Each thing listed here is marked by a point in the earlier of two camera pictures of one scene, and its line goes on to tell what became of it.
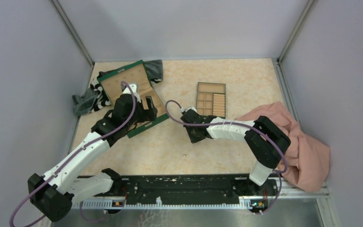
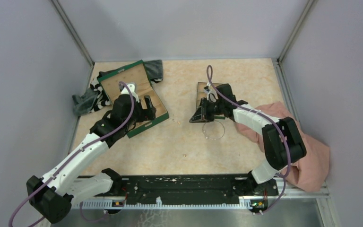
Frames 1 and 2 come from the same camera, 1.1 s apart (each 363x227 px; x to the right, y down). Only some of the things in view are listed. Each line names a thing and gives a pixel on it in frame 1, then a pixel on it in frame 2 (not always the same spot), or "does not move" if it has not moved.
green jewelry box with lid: [136, 74] does not move
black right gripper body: [194, 137] to [214, 109]
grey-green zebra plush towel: [93, 99] does not move
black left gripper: [149, 114] does not move
